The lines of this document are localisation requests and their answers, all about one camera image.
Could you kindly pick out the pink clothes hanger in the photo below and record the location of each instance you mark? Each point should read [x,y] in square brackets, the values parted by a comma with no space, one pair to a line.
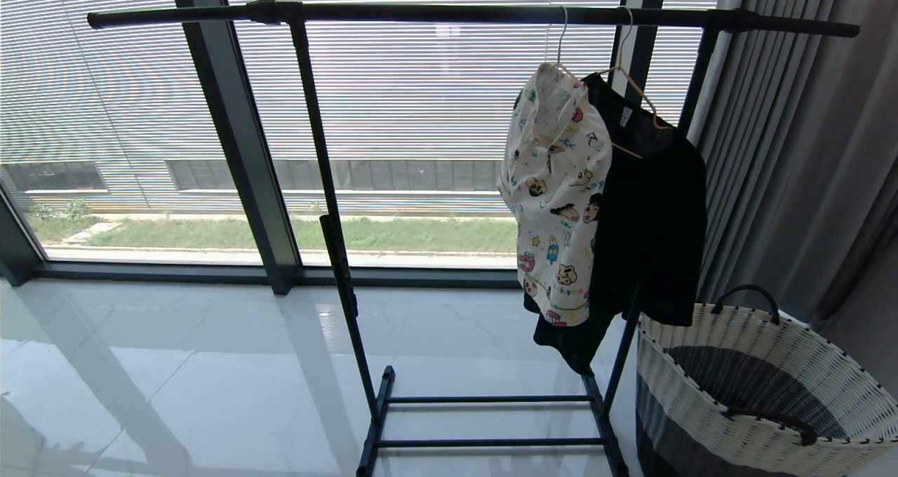
[561,38]
[635,84]

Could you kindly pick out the black garment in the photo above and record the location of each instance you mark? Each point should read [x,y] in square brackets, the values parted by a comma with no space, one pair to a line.
[652,217]

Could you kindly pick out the black clothes rack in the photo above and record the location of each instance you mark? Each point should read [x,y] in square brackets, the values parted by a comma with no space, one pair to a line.
[421,12]

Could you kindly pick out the white laundry basket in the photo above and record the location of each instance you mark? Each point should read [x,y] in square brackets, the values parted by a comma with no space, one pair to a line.
[772,365]

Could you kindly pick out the cream printed garment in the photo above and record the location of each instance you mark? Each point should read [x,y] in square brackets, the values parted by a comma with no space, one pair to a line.
[554,182]

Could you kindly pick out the grey curtain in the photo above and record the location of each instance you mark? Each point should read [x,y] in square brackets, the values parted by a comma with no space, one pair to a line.
[807,147]

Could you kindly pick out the window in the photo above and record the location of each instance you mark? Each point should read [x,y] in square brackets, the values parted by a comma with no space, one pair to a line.
[421,112]

